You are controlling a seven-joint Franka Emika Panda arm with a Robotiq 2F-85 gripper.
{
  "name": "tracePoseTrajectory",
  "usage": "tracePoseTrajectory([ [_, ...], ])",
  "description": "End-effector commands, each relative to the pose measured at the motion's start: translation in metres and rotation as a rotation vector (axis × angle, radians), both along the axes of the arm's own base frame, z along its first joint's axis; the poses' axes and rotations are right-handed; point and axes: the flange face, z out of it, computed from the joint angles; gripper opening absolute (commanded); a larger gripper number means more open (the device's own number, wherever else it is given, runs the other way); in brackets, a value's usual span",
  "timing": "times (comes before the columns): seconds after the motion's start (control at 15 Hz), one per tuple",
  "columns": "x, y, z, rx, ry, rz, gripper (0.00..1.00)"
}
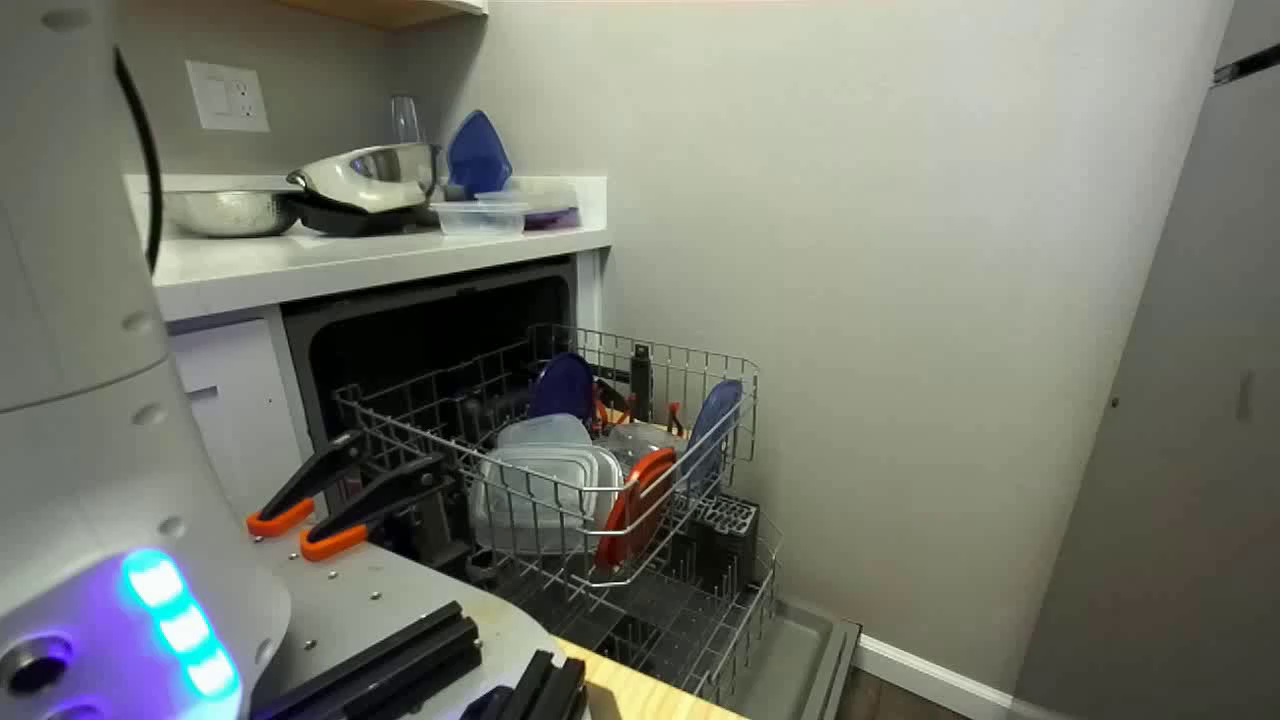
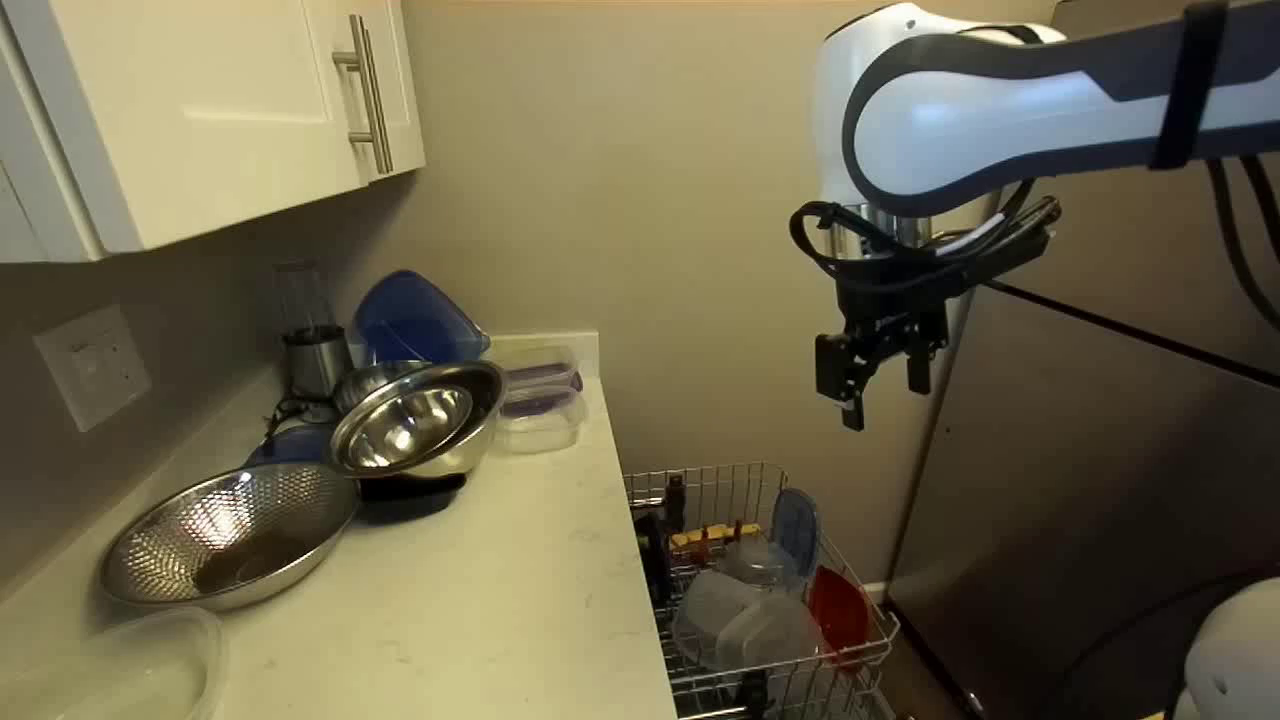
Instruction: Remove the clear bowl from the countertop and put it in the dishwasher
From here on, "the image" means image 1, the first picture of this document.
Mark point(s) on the blue round plastic lid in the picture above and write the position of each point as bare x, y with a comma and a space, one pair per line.
718, 421

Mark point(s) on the wooden table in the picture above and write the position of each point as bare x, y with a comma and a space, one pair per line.
646, 696

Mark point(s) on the clear glass jar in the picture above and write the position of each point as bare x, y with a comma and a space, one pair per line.
404, 122

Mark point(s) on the stainless steel refrigerator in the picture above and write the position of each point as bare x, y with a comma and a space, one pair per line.
1174, 402

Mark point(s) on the white wall outlet plate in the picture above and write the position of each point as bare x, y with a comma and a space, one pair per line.
225, 96

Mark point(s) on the red plastic bowl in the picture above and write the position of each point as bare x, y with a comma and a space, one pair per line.
643, 496

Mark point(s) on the white base cabinet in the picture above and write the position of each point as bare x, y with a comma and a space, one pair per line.
241, 402

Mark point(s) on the black cutlery basket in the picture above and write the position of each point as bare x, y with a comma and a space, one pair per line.
727, 532

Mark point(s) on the steel mesh colander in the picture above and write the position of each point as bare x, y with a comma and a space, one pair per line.
225, 213

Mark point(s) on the stainless steel mixing bowl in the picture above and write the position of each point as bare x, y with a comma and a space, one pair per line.
367, 175

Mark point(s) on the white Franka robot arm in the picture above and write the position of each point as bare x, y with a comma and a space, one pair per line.
83, 402

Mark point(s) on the black dishwasher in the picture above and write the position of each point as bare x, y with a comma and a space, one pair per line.
386, 332

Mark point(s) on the black aluminium rail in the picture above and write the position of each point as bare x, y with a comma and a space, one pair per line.
386, 662
542, 690

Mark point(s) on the black bottle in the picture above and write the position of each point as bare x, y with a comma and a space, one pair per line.
643, 380

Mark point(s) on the white wall cabinet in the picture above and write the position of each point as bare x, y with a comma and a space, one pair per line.
403, 11

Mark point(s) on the purple lidded plastic container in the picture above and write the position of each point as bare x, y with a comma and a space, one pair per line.
555, 213

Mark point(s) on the dark blue plastic dish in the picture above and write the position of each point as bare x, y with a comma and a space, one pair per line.
563, 384

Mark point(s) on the white baseboard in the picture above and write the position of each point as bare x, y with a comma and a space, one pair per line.
933, 679

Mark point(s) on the black pan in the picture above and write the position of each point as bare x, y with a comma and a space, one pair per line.
348, 221

